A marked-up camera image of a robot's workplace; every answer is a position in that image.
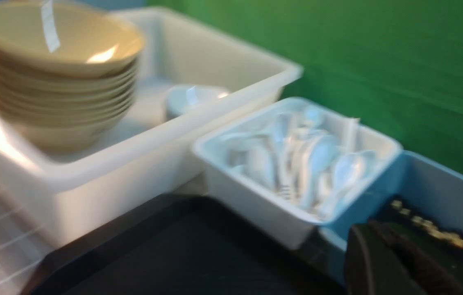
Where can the pile of black chopsticks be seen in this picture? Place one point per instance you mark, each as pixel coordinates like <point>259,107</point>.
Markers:
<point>401,211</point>

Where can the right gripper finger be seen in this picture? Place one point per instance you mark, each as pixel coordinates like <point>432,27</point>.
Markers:
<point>379,261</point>

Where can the blue-grey chopstick bin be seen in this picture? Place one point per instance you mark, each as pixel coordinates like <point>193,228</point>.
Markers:
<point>429,189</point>

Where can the stack of beige bowls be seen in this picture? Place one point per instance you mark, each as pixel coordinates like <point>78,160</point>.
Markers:
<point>68,71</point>

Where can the green cloth backdrop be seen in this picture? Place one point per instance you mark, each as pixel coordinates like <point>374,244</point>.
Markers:
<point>396,64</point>

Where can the black serving tray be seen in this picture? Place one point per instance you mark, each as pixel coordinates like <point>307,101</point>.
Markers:
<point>177,244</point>

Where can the large white plastic bin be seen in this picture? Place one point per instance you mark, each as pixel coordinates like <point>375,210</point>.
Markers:
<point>68,195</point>

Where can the white spoon bin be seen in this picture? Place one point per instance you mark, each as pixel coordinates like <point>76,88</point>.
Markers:
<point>280,219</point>

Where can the stack of white dishes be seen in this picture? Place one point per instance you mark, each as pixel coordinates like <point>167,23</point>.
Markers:
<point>183,98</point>

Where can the pile of white spoons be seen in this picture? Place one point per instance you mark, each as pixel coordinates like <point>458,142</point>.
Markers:
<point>303,163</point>

